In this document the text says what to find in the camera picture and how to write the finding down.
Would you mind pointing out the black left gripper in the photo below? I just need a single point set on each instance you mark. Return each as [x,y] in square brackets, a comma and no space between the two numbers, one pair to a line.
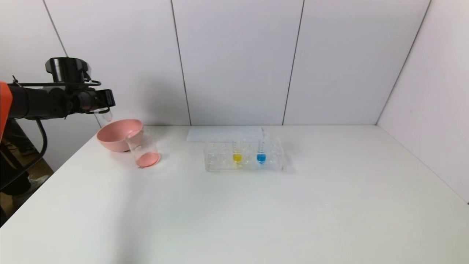
[108,98]

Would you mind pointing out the test tube with red pigment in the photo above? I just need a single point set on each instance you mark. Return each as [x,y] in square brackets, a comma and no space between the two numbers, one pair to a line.
[105,116]

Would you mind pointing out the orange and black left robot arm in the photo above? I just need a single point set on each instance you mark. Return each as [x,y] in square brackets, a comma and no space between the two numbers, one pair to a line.
[36,102]

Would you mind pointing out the clear glass beaker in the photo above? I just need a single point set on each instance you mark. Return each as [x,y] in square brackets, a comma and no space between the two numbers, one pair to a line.
[146,157]

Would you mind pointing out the test tube with yellow pigment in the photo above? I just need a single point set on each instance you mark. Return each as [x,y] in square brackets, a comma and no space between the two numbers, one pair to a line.
[237,157]

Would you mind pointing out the clear plastic test tube rack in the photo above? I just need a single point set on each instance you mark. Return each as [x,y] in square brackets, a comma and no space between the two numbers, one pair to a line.
[243,165]

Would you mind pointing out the test tube with blue pigment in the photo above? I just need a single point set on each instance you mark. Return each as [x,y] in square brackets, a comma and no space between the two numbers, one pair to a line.
[261,157]

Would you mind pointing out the pink plastic bowl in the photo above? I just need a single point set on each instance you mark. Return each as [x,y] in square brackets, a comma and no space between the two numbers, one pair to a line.
[117,135]

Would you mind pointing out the white paper sheet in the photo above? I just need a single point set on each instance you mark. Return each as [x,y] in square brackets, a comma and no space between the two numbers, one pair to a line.
[199,135]

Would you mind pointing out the grey sneaker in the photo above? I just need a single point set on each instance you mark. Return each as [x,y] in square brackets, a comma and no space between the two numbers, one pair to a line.
[38,179]

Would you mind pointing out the person in dark trousers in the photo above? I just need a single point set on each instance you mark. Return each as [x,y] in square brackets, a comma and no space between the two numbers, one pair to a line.
[11,172]

